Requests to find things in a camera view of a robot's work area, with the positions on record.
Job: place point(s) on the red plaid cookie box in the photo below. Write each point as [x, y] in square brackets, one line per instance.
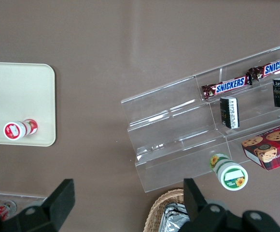
[275, 149]

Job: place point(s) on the clear acrylic bottle rack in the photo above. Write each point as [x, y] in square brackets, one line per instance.
[29, 200]

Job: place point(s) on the beige plastic tray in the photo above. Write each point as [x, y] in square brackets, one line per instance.
[17, 96]

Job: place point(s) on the Snickers chocolate bar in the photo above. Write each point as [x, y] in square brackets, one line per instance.
[275, 66]
[229, 86]

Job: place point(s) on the red white yogurt cup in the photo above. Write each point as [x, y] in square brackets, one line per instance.
[15, 130]

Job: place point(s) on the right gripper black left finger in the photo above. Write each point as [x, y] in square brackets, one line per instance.
[55, 210]

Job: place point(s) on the silver foil packets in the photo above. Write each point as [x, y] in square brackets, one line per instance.
[176, 217]

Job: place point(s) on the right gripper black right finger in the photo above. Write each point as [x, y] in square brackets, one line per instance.
[198, 205]

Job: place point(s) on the oval tan wicker basket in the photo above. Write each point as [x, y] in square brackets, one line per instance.
[164, 200]

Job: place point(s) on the red cola bottle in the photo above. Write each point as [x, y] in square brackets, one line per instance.
[2, 209]

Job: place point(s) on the clear acrylic stepped shelf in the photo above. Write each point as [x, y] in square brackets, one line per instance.
[251, 106]
[173, 135]

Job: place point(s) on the green white sunflower jar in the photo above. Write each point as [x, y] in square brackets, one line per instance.
[230, 176]

